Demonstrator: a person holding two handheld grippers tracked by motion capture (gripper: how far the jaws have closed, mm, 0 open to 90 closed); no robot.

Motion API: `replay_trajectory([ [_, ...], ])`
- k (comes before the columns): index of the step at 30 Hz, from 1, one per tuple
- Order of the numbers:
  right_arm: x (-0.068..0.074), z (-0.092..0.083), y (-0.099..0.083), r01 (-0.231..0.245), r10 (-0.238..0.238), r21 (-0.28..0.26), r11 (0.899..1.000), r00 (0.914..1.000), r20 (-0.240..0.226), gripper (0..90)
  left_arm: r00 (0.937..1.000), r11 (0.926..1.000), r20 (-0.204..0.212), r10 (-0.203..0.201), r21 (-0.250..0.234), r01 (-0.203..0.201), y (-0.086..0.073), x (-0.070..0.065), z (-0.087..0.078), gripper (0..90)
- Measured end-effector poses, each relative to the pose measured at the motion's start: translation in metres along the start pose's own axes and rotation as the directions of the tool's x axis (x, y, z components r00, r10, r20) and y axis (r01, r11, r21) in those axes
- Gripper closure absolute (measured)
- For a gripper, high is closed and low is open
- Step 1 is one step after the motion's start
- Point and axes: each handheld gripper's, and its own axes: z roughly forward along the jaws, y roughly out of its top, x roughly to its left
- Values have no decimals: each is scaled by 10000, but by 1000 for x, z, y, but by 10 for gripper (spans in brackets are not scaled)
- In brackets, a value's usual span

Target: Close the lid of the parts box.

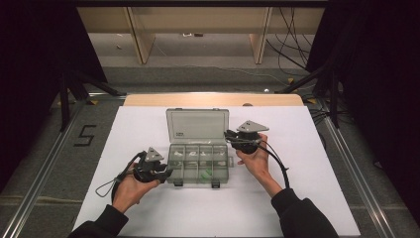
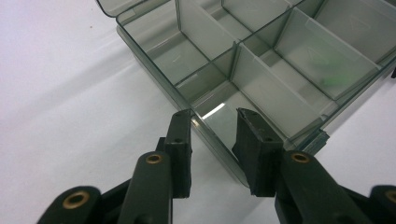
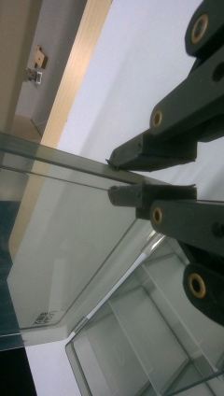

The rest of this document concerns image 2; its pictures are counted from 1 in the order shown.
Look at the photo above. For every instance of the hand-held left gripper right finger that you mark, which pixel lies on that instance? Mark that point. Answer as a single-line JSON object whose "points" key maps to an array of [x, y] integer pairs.
{"points": [[258, 155]]}

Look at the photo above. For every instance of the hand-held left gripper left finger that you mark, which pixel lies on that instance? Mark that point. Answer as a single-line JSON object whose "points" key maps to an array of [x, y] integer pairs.
{"points": [[181, 155]]}

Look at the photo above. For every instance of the transparent grey compartment box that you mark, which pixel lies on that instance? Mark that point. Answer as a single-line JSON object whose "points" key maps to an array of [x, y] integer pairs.
{"points": [[274, 93]]}

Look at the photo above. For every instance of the green plastic piece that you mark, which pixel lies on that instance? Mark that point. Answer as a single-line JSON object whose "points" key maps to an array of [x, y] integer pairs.
{"points": [[331, 81]]}

